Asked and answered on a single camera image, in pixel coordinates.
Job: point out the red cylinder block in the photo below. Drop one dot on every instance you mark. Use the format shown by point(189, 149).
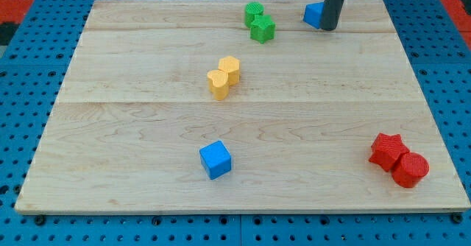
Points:
point(410, 170)

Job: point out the light wooden board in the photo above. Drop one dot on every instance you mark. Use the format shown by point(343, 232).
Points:
point(134, 109)

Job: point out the blue cube block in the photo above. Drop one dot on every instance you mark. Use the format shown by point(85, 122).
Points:
point(215, 159)

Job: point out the yellow heart block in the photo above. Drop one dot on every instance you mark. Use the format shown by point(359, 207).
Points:
point(218, 84)

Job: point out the yellow hexagon block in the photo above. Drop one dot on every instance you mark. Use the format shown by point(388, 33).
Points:
point(231, 66)

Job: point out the green star block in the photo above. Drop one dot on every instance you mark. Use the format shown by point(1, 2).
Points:
point(262, 28)

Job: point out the green cylinder block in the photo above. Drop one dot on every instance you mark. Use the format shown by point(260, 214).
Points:
point(252, 13)

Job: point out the red star block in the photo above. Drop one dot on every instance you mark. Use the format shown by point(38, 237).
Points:
point(387, 150)

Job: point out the blue triangle block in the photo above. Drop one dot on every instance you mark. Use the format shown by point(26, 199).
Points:
point(313, 13)

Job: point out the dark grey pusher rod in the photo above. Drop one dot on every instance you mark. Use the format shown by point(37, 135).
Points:
point(330, 14)

